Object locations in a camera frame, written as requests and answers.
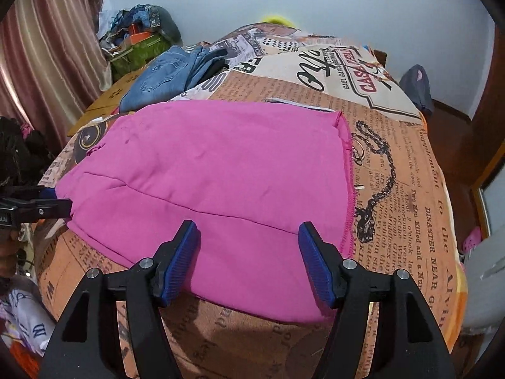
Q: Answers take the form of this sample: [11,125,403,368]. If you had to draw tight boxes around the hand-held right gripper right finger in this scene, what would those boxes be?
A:
[298,221,454,379]

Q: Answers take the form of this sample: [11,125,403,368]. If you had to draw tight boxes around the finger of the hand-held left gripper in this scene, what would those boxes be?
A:
[0,186,74,222]

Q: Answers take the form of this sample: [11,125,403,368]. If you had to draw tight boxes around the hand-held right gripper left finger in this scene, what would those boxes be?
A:
[39,220,200,379]

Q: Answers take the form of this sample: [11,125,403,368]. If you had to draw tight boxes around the pink pants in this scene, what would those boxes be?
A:
[56,100,356,323]

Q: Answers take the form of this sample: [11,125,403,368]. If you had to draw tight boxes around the dark clothes pile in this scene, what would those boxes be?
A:
[0,116,56,190]

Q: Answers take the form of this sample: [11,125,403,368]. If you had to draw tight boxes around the white printed cloth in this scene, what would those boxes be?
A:
[0,284,56,357]

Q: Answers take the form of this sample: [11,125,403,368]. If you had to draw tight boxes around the newspaper print blanket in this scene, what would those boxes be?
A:
[35,23,468,379]

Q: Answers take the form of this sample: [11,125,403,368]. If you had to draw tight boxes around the cardboard box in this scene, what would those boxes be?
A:
[67,72,147,137]

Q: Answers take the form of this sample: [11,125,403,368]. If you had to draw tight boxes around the pink slipper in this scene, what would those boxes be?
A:
[460,226,483,253]

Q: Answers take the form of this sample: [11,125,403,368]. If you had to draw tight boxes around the striped pink curtain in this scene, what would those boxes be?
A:
[0,0,112,151]

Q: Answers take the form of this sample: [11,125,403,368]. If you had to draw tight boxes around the blue denim jeans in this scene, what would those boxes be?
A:
[118,46,227,113]

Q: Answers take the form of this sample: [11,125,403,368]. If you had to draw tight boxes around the wooden framed mirror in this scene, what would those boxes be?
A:
[470,142,505,245]

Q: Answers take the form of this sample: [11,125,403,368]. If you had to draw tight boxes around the pile of clothes and bags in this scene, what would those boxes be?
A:
[98,5,183,83]

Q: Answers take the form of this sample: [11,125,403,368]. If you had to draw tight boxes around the dark folded garment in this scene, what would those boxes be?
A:
[199,47,229,81]

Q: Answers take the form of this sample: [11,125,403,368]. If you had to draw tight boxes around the grey blue cloth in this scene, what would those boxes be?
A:
[398,64,435,117]

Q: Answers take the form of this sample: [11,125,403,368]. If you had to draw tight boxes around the yellow round object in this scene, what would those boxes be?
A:
[264,14,294,27]

